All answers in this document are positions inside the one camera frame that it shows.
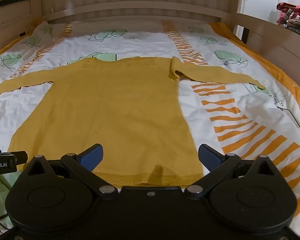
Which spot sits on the pile of colourful clothes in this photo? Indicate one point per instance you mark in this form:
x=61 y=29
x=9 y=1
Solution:
x=291 y=15

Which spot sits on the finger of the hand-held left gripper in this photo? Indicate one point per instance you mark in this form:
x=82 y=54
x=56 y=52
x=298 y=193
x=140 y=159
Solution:
x=21 y=157

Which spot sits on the wooden bed frame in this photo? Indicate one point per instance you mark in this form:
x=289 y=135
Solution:
x=140 y=2

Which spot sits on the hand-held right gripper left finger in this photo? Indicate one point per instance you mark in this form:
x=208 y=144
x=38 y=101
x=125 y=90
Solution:
x=93 y=153

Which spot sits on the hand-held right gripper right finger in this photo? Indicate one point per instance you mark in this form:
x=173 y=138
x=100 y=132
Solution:
x=210 y=155

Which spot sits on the yellow knit sweater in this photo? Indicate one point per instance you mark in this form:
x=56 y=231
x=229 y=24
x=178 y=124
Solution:
x=127 y=105

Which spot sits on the printed white bed sheet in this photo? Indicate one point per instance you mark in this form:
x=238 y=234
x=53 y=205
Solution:
x=150 y=45

